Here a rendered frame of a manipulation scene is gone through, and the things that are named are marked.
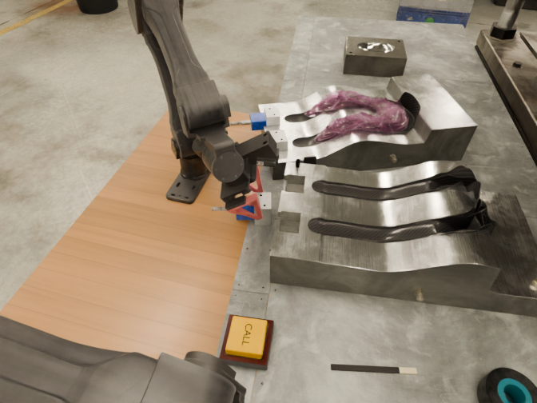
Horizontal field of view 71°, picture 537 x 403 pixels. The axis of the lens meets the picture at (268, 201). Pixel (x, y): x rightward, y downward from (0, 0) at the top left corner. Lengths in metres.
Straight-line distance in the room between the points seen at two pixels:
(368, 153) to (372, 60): 0.50
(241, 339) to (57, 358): 0.41
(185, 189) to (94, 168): 1.52
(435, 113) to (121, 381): 0.93
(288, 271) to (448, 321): 0.30
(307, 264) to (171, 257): 0.29
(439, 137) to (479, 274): 0.41
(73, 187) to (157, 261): 1.56
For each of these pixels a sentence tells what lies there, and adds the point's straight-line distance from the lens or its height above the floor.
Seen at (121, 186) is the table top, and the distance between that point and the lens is 0.99.
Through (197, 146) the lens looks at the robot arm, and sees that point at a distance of 0.70.
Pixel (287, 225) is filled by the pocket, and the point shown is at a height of 0.86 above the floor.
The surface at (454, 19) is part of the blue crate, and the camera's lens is 4.03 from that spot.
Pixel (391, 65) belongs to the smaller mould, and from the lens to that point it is 1.40.
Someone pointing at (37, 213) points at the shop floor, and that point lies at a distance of 2.28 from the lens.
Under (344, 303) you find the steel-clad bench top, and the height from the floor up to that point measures 0.80.
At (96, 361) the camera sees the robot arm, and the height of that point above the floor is 1.19.
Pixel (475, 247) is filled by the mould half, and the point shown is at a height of 0.93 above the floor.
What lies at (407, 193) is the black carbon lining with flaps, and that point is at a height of 0.90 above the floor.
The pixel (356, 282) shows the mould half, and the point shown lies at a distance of 0.72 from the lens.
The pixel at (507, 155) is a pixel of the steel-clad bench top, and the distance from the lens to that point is 1.20.
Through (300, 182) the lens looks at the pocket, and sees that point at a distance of 0.83.
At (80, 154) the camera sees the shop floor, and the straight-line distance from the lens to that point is 2.55.
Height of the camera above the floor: 1.44
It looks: 46 degrees down
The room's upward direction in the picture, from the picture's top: straight up
